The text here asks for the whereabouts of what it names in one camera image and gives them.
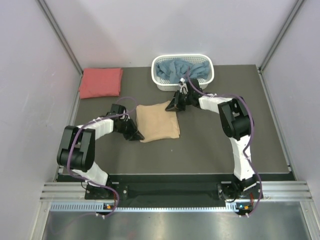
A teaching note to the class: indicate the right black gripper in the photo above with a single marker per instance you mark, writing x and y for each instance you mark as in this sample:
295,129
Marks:
175,105

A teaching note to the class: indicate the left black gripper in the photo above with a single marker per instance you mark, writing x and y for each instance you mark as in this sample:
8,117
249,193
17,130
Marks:
137,136

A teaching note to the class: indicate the beige t shirt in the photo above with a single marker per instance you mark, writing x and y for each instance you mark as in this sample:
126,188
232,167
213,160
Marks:
155,123

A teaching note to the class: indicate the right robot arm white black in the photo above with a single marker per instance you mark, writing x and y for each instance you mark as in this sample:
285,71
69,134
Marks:
237,124

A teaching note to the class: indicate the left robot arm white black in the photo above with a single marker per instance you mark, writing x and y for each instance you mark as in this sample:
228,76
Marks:
78,145

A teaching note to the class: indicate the white perforated plastic basket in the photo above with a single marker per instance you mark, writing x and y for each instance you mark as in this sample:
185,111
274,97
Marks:
166,85

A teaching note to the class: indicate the crumpled blue t shirt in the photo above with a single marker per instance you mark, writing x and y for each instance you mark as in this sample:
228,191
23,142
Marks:
175,69

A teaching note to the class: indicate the folded red t shirt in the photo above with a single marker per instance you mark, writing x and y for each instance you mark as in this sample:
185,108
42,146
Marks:
100,82

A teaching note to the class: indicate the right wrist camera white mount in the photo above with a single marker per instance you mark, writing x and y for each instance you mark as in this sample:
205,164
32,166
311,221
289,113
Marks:
183,86

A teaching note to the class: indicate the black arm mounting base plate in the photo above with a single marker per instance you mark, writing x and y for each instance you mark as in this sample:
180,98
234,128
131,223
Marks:
177,190

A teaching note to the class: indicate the white slotted cable duct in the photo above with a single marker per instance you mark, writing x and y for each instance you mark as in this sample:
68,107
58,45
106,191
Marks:
103,207

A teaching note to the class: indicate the aluminium front frame rail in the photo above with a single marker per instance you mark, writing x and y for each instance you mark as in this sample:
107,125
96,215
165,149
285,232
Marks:
277,191

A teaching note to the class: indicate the right aluminium corner post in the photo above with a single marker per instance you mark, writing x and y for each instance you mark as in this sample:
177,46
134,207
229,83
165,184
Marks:
281,34

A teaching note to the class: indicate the aluminium corner post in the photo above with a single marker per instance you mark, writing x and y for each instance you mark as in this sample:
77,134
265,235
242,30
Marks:
44,7
281,34

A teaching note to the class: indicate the left aluminium corner post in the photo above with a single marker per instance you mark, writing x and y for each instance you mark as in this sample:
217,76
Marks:
44,7

